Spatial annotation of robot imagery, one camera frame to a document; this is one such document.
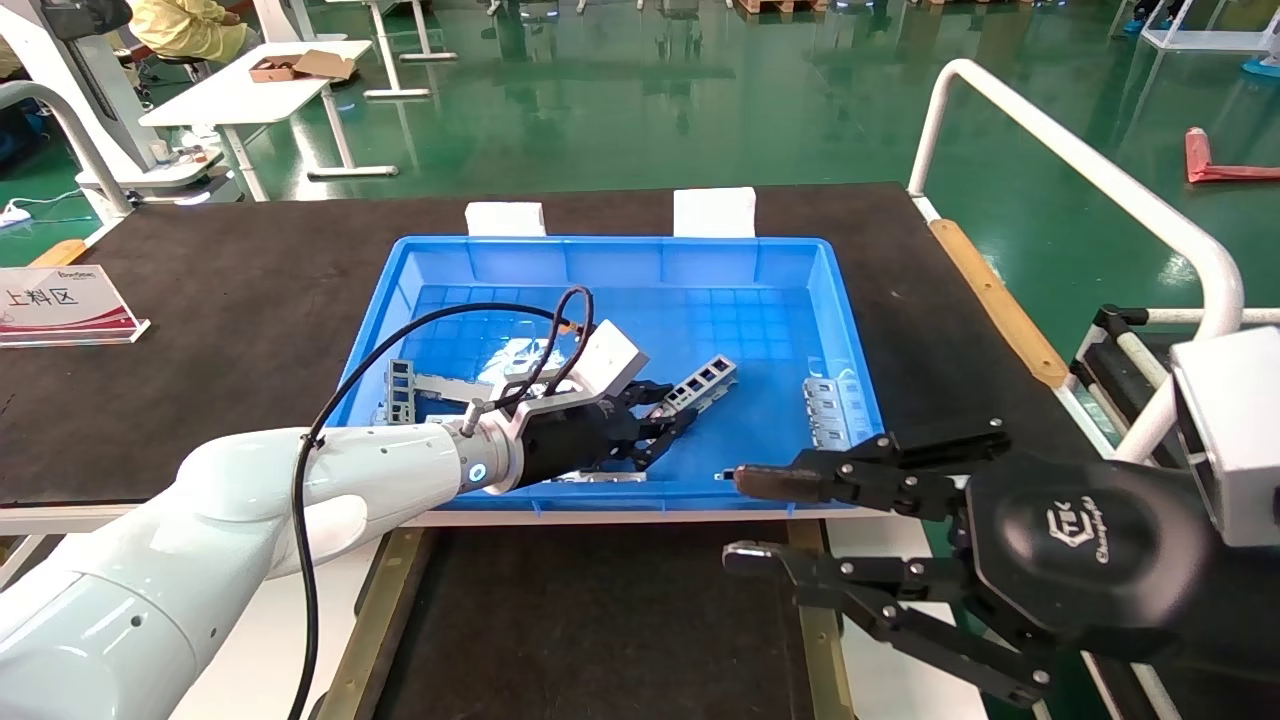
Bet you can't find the white table frame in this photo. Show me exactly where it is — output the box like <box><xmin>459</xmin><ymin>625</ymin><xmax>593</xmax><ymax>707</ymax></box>
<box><xmin>325</xmin><ymin>0</ymin><xmax>459</xmax><ymax>101</ymax></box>

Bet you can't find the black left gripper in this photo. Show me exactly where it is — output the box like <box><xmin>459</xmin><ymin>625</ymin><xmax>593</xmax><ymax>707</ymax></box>
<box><xmin>520</xmin><ymin>380</ymin><xmax>702</xmax><ymax>489</ymax></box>

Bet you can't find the grey curved tube rail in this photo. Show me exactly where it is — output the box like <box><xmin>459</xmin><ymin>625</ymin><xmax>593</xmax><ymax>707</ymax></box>
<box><xmin>0</xmin><ymin>80</ymin><xmax>136</xmax><ymax>223</ymax></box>

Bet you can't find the white work table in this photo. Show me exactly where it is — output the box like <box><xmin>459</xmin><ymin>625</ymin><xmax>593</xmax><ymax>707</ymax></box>
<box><xmin>138</xmin><ymin>40</ymin><xmax>401</xmax><ymax>203</ymax></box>

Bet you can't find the white machine stand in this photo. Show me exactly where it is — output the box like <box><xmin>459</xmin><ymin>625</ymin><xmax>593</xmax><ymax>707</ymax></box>
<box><xmin>0</xmin><ymin>0</ymin><xmax>241</xmax><ymax>206</ymax></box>

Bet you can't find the small white foam block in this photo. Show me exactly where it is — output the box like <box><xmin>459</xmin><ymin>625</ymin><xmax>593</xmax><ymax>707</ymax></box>
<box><xmin>466</xmin><ymin>203</ymin><xmax>547</xmax><ymax>239</ymax></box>

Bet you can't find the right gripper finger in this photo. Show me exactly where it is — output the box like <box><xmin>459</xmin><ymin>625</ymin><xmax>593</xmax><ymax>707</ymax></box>
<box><xmin>734</xmin><ymin>418</ymin><xmax>1012</xmax><ymax>523</ymax></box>

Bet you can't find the long silver L bracket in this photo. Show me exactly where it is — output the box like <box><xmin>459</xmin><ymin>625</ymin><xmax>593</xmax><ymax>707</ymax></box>
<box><xmin>386</xmin><ymin>359</ymin><xmax>501</xmax><ymax>421</ymax></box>

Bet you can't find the acrylic sign placard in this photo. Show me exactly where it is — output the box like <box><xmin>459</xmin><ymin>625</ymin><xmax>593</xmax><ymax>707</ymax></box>
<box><xmin>0</xmin><ymin>265</ymin><xmax>152</xmax><ymax>349</ymax></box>

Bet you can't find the tall white foam block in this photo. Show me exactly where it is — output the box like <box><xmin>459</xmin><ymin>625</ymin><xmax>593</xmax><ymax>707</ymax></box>
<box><xmin>673</xmin><ymin>188</ymin><xmax>758</xmax><ymax>240</ymax></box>

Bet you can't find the silver metal bracket with cutouts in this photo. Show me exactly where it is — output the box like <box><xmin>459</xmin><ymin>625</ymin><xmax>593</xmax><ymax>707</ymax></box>
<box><xmin>655</xmin><ymin>355</ymin><xmax>739</xmax><ymax>426</ymax></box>

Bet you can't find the white tube guard rail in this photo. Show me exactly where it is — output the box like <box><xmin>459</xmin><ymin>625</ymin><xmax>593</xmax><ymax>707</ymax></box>
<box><xmin>905</xmin><ymin>58</ymin><xmax>1280</xmax><ymax>466</ymax></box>

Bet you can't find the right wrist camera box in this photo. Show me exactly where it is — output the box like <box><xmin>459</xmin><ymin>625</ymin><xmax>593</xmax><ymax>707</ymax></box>
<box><xmin>1170</xmin><ymin>327</ymin><xmax>1280</xmax><ymax>549</ymax></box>

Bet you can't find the short wooden edge strip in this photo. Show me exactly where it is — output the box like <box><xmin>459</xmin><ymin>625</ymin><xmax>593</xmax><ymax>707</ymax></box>
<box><xmin>28</xmin><ymin>239</ymin><xmax>91</xmax><ymax>269</ymax></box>

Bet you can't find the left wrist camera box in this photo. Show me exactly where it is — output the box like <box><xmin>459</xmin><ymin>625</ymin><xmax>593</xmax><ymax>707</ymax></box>
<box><xmin>568</xmin><ymin>320</ymin><xmax>649</xmax><ymax>403</ymax></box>

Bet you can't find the blue plastic bin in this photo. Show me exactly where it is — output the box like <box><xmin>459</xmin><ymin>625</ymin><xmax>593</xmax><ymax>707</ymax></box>
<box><xmin>305</xmin><ymin>236</ymin><xmax>896</xmax><ymax>513</ymax></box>

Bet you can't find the person in yellow jacket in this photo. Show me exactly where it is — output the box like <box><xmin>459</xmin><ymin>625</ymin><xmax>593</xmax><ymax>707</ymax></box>
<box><xmin>128</xmin><ymin>0</ymin><xmax>263</xmax><ymax>63</ymax></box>

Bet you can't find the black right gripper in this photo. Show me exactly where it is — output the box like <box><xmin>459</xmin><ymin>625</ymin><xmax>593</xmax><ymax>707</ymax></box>
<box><xmin>722</xmin><ymin>449</ymin><xmax>1280</xmax><ymax>710</ymax></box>

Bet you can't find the long wooden edge strip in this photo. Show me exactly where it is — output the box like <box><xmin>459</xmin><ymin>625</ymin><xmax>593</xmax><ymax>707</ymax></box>
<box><xmin>928</xmin><ymin>219</ymin><xmax>1071</xmax><ymax>390</ymax></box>

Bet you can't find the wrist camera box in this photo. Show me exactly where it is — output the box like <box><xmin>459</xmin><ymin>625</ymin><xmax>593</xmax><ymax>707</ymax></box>
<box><xmin>1170</xmin><ymin>327</ymin><xmax>1280</xmax><ymax>549</ymax></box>
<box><xmin>568</xmin><ymin>320</ymin><xmax>649</xmax><ymax>403</ymax></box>

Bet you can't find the long thin silver part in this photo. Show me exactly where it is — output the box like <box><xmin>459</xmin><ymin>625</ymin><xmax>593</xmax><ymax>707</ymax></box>
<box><xmin>548</xmin><ymin>468</ymin><xmax>648</xmax><ymax>487</ymax></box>

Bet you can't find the white floor frame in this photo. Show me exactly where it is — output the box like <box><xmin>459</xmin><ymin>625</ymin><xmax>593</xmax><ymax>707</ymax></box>
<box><xmin>1140</xmin><ymin>0</ymin><xmax>1280</xmax><ymax>53</ymax></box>

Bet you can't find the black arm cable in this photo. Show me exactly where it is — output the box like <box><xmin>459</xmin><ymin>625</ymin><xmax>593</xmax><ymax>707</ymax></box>
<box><xmin>288</xmin><ymin>285</ymin><xmax>597</xmax><ymax>720</ymax></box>

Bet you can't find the clear plastic bag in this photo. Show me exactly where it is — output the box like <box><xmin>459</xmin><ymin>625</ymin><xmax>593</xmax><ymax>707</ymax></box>
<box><xmin>480</xmin><ymin>335</ymin><xmax>563</xmax><ymax>386</ymax></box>

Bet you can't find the brass edge strip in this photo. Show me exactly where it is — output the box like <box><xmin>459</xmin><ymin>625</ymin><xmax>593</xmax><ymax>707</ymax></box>
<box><xmin>318</xmin><ymin>527</ymin><xmax>433</xmax><ymax>720</ymax></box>
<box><xmin>787</xmin><ymin>520</ymin><xmax>856</xmax><ymax>720</ymax></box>

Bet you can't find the open cardboard box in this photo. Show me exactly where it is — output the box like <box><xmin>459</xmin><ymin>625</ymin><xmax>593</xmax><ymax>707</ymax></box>
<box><xmin>248</xmin><ymin>50</ymin><xmax>357</xmax><ymax>84</ymax></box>

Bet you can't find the black rubber table mat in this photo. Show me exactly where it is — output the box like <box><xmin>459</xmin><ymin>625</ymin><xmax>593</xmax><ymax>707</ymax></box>
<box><xmin>0</xmin><ymin>182</ymin><xmax>1076</xmax><ymax>506</ymax></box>

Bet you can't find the silver clip bracket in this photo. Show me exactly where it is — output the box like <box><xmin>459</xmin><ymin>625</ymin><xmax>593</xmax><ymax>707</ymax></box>
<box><xmin>804</xmin><ymin>375</ymin><xmax>873</xmax><ymax>451</ymax></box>

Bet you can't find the red floor object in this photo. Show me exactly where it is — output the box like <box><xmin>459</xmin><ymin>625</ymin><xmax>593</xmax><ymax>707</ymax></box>
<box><xmin>1184</xmin><ymin>127</ymin><xmax>1280</xmax><ymax>185</ymax></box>

